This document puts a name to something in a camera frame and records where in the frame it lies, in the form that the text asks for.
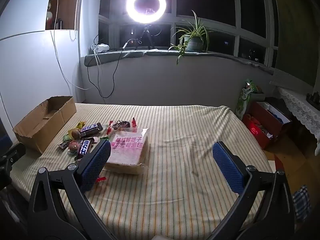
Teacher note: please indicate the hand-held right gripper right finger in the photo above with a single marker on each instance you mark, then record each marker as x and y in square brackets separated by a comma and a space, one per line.
[227, 166]

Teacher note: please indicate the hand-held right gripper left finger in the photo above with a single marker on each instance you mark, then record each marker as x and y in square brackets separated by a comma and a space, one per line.
[97, 165]

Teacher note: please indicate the sliced bread packet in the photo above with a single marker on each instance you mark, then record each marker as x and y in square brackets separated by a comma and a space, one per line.
[128, 152]

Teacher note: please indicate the brown cardboard box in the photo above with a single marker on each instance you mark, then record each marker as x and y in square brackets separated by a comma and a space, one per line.
[42, 127]

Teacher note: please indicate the brown chocolate bar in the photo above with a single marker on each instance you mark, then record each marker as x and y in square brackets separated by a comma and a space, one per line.
[84, 148]
[91, 128]

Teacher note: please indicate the brown round wrapped snack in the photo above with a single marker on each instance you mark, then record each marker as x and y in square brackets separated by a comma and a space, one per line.
[73, 146]
[74, 133]

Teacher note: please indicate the green wrapped candy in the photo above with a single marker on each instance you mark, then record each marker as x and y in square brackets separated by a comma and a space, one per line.
[66, 137]

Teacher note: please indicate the yellow wrapped candy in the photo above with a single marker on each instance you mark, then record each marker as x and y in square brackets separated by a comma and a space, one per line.
[80, 125]

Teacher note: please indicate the striped bed sheet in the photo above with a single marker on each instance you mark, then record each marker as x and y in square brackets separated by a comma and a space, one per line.
[180, 160]

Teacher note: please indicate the red cardboard box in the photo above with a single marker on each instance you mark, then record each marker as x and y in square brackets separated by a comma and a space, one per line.
[265, 127]

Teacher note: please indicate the green printed bag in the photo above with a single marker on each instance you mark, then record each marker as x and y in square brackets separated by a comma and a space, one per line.
[243, 100]

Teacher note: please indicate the blue plaid cloth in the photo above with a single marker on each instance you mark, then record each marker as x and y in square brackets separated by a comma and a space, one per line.
[302, 201]

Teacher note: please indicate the white wardrobe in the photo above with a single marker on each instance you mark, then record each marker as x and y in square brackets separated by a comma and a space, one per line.
[30, 75]

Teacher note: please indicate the white lace tablecloth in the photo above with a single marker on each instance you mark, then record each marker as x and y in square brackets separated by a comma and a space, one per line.
[300, 107]

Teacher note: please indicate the white power strip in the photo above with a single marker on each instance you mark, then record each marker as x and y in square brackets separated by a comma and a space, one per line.
[101, 48]

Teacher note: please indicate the grey window sill cushion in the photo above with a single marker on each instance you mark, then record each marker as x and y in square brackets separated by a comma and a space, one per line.
[155, 54]

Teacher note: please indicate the potted spider plant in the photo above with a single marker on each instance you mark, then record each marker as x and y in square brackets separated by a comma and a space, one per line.
[193, 41]

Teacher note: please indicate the black tripod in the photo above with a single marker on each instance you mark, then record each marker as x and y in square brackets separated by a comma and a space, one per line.
[145, 36]

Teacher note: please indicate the red white figurine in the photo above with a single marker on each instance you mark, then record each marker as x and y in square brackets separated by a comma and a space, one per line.
[49, 15]

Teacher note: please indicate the wooden shelf niche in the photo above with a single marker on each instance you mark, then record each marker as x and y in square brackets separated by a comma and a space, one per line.
[67, 7]

